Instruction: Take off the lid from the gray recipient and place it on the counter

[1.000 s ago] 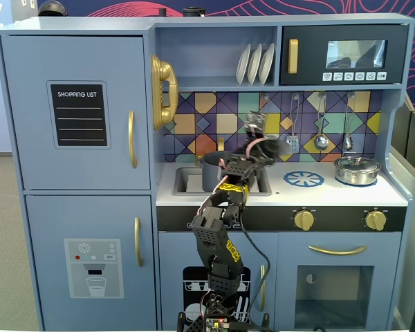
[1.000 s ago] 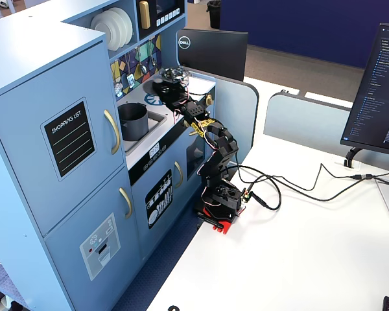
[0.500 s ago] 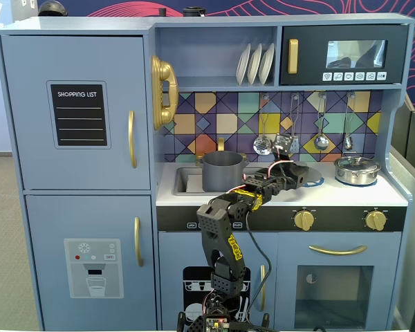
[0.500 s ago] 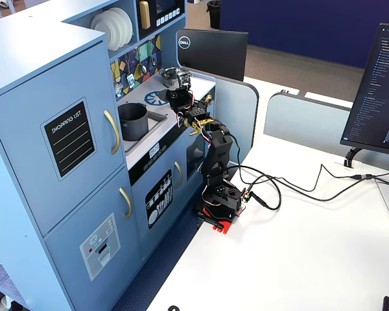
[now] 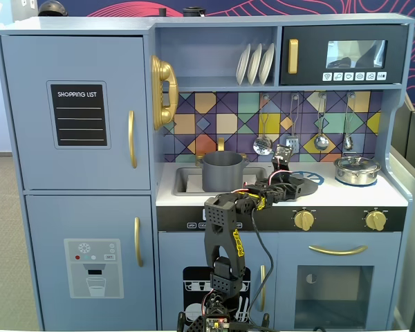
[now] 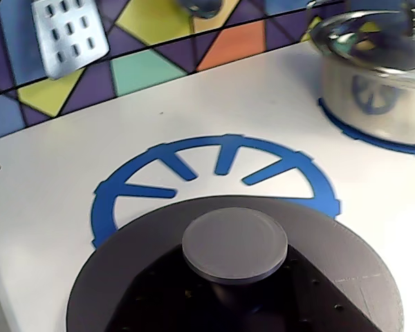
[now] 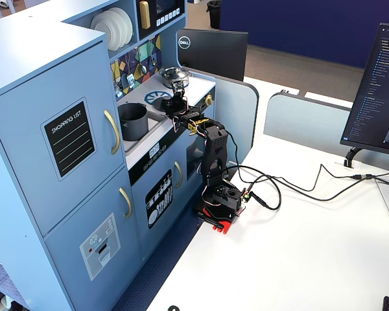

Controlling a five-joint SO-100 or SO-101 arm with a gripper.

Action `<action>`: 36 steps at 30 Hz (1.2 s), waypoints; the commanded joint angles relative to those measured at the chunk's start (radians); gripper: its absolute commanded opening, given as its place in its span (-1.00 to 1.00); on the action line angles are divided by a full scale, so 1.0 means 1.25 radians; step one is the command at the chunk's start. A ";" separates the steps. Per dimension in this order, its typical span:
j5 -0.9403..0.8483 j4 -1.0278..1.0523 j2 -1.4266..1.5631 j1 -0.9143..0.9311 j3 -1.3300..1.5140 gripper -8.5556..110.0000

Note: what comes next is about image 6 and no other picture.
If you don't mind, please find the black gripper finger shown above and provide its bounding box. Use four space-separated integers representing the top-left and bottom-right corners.
113 241 230 332
248 246 382 332

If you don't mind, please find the dark gray pot lid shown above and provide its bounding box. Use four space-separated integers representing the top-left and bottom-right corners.
66 196 405 332

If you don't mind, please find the shiny steel pot lid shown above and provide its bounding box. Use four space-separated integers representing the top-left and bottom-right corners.
306 0 415 86

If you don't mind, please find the blue toy play kitchen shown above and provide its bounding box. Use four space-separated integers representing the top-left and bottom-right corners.
0 0 415 332

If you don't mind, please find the silver slotted toy spatula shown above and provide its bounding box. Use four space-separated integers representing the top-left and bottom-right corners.
30 0 111 80

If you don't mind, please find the silver toy ladle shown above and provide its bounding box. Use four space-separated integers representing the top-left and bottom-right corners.
177 0 226 19

